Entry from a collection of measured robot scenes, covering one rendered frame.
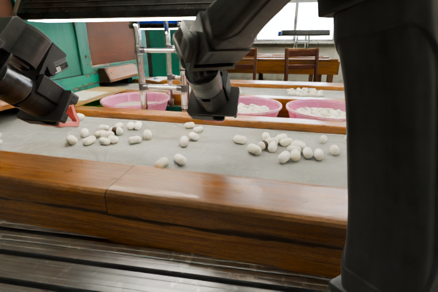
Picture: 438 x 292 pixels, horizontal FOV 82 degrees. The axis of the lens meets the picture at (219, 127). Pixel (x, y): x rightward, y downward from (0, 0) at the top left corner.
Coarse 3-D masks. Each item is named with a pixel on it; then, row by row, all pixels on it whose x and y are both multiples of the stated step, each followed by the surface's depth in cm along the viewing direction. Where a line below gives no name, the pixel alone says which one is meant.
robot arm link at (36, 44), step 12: (0, 24) 40; (12, 24) 40; (24, 24) 41; (0, 36) 38; (12, 36) 40; (24, 36) 41; (36, 36) 42; (0, 48) 38; (12, 48) 40; (24, 48) 41; (36, 48) 42; (24, 60) 41; (36, 60) 43
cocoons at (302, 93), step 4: (164, 84) 140; (292, 88) 129; (304, 88) 129; (312, 88) 128; (240, 92) 121; (288, 92) 120; (292, 92) 119; (296, 92) 122; (300, 92) 124; (304, 92) 120; (312, 92) 118; (316, 92) 121; (320, 92) 120; (300, 96) 115; (304, 96) 115; (312, 96) 115; (316, 96) 114; (320, 96) 116
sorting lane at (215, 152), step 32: (0, 128) 75; (32, 128) 75; (64, 128) 75; (96, 128) 75; (160, 128) 75; (192, 128) 75; (224, 128) 75; (256, 128) 75; (96, 160) 56; (128, 160) 56; (192, 160) 56; (224, 160) 56; (256, 160) 56; (288, 160) 56; (320, 160) 56
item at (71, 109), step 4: (72, 104) 54; (68, 108) 54; (72, 108) 54; (72, 112) 55; (72, 116) 56; (76, 116) 56; (24, 120) 49; (28, 120) 49; (32, 120) 48; (76, 120) 56; (44, 124) 50; (48, 124) 50; (52, 124) 49; (56, 124) 49; (60, 124) 50; (64, 124) 52; (68, 124) 54; (72, 124) 55; (76, 124) 57
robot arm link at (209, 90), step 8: (192, 72) 41; (200, 72) 41; (208, 72) 41; (216, 72) 41; (192, 80) 41; (200, 80) 41; (208, 80) 41; (216, 80) 42; (192, 88) 43; (200, 88) 41; (208, 88) 42; (216, 88) 43; (200, 96) 44; (208, 96) 44
